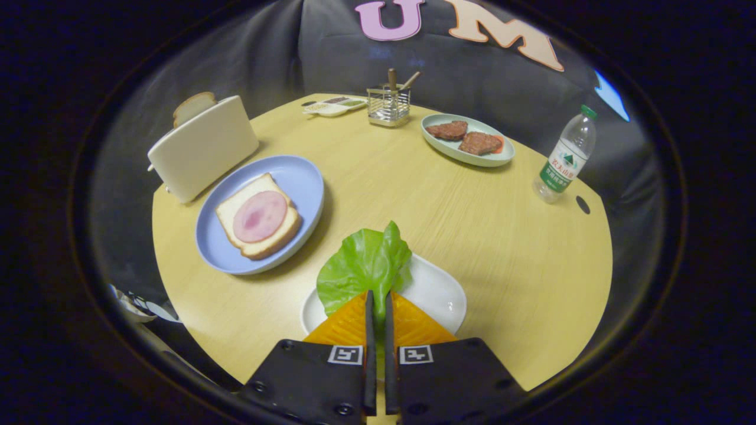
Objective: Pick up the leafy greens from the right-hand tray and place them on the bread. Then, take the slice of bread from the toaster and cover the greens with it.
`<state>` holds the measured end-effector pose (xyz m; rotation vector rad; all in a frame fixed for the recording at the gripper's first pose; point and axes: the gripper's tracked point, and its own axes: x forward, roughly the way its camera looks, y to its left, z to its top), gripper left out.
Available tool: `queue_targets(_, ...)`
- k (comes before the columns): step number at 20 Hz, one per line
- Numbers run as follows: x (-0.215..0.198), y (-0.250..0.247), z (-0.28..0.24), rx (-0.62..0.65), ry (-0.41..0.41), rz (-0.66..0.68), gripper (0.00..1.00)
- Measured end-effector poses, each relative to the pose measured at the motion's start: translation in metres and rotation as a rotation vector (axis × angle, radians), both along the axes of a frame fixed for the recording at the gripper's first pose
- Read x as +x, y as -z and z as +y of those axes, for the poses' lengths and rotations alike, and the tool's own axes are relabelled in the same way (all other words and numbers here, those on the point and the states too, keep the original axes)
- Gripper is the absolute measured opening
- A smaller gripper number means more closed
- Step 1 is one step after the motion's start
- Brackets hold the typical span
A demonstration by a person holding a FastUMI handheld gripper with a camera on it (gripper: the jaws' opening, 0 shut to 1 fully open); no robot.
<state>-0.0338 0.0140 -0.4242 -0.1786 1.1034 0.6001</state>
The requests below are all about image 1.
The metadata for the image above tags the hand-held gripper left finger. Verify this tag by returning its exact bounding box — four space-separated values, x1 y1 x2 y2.
236 289 377 425

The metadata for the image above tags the white toaster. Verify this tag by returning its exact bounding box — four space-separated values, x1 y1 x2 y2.
146 96 259 205

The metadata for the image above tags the white plate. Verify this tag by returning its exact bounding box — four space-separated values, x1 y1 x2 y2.
300 253 467 337

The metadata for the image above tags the green lettuce leaf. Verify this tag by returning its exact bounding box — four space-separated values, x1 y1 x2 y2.
316 221 413 378

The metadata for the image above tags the white bread slice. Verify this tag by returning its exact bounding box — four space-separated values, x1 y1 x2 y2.
215 173 303 261

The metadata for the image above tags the pink ham slice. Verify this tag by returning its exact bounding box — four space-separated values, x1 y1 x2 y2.
233 190 289 244

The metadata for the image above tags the black backdrop cloth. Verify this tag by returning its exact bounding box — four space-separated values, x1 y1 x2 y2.
89 0 668 384

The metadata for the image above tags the white patterned object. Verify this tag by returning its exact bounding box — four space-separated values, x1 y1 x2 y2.
108 283 181 324

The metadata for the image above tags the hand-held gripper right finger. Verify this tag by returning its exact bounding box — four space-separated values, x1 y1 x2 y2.
384 291 529 425

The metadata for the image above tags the wire utensil holder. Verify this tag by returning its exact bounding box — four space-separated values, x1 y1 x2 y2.
366 84 412 128

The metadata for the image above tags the toasted bread slice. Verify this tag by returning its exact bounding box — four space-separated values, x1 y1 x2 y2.
172 91 217 129

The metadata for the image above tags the clear water bottle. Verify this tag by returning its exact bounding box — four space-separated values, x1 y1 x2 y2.
533 104 598 204

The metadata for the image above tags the pale green plate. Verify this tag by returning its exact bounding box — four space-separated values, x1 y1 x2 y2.
421 113 516 168

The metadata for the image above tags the blue plate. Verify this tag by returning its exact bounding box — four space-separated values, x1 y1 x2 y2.
195 155 325 276

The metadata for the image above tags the white divided grain dish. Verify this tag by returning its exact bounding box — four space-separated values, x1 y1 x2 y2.
302 96 368 117

